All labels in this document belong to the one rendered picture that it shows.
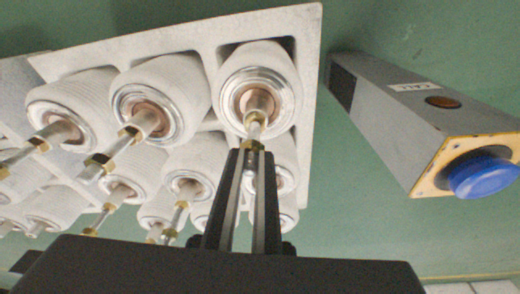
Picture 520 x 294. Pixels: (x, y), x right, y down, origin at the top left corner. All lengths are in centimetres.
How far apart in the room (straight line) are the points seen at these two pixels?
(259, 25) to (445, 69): 46
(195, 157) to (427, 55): 52
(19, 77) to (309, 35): 55
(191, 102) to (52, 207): 48
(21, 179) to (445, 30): 91
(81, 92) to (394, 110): 34
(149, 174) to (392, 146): 33
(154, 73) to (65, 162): 42
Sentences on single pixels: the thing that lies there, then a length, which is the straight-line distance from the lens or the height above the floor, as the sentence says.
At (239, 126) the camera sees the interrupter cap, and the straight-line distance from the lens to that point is 18.
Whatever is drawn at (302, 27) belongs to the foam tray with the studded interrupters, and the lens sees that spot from 23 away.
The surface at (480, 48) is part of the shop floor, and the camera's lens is 62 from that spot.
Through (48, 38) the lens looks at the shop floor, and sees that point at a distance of 64.
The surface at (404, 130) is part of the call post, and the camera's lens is 20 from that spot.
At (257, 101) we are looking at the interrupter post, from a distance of 16.
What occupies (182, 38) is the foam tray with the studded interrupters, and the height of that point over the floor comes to 18.
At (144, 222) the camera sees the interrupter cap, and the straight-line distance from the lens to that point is 43.
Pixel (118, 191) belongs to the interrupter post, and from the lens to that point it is 34.
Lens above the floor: 41
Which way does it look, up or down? 51 degrees down
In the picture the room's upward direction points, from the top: 177 degrees counter-clockwise
